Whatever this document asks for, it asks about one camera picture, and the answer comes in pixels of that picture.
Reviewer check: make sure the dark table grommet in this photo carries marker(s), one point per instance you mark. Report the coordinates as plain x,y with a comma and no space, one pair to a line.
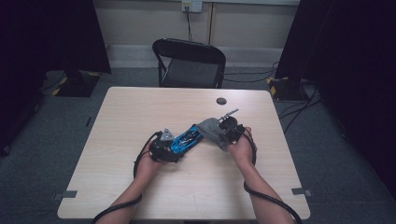
221,101

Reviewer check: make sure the person's left hand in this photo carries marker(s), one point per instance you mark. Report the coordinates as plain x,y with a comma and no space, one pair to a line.
148,166

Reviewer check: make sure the black curtain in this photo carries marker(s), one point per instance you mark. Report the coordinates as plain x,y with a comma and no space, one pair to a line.
348,62
46,46

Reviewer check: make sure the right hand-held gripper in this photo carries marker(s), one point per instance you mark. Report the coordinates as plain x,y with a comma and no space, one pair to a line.
230,129

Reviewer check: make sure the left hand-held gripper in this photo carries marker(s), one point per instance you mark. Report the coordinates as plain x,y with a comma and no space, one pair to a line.
160,151

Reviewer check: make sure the black folding chair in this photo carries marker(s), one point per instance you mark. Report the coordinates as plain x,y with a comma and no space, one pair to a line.
190,73

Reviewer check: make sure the grey towel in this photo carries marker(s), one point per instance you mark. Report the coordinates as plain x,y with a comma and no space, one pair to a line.
211,130

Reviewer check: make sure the black stand base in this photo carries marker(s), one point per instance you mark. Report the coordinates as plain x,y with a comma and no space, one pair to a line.
77,85
286,90

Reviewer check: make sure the wall conduit pipe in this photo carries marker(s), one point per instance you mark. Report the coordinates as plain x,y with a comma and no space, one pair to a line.
211,23

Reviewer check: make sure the blue toy car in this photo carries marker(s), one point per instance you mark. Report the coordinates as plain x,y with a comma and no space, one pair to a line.
186,140

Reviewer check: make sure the grey tape strip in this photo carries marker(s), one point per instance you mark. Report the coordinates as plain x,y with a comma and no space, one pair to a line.
300,191
67,194

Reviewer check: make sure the white wall socket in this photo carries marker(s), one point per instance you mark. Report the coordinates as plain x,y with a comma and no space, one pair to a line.
192,5

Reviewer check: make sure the person's right hand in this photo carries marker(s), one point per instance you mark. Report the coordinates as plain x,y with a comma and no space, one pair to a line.
244,152

